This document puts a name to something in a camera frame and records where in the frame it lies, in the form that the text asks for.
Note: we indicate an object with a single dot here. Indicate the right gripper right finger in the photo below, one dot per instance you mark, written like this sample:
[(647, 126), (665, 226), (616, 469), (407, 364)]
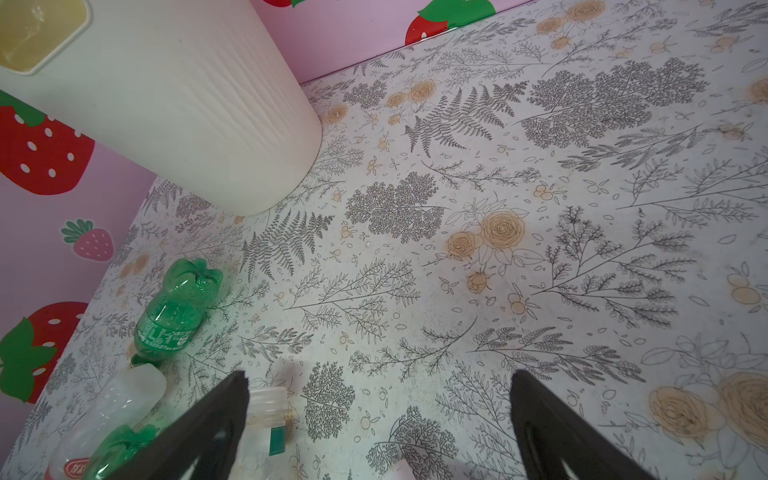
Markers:
[(554, 440)]

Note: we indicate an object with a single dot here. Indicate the yellow bin liner bag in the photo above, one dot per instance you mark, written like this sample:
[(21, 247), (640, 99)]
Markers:
[(33, 31)]

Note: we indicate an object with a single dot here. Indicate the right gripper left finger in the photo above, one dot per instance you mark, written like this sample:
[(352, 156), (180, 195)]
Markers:
[(202, 443)]

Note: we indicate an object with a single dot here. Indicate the green bottle lower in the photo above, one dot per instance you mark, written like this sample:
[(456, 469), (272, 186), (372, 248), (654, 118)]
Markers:
[(119, 447)]

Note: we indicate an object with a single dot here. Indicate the white plastic waste bin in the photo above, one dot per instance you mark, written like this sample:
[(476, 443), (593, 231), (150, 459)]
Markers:
[(195, 91)]

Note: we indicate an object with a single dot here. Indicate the clear bottle red label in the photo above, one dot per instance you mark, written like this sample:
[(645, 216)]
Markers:
[(125, 400)]

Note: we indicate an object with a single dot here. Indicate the clear bottle green label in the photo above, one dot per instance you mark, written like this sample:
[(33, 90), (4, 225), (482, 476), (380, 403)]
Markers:
[(261, 452)]

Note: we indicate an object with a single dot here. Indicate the green bottle upper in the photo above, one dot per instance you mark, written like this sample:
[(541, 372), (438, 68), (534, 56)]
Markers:
[(173, 316)]

